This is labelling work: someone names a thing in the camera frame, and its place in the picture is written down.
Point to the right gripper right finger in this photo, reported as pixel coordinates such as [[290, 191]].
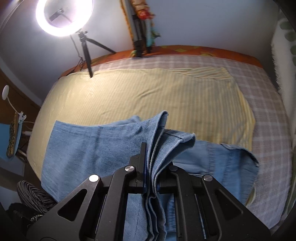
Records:
[[205, 210]]

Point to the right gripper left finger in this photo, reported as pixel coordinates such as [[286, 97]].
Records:
[[95, 210]]

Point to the light blue denim pants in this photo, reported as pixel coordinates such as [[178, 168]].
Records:
[[75, 152]]

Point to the black white striped fabric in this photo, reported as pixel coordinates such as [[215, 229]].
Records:
[[34, 198]]

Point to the pink plaid blanket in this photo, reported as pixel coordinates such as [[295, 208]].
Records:
[[271, 138]]

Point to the yellow striped sheet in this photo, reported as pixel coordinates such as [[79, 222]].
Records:
[[204, 101]]

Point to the leopard print cushion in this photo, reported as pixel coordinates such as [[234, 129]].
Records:
[[13, 131]]

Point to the blue chair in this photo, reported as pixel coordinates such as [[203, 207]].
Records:
[[5, 140]]

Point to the black mini tripod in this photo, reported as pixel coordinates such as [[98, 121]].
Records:
[[84, 40]]

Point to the green leaf pattern pillow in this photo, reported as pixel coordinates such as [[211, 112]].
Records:
[[283, 51]]

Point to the folded silver tripod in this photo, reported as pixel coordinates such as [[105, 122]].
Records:
[[136, 29]]

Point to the colourful floral cloth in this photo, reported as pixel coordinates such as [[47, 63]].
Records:
[[144, 13]]

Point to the bright ring light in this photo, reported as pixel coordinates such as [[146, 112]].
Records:
[[63, 18]]

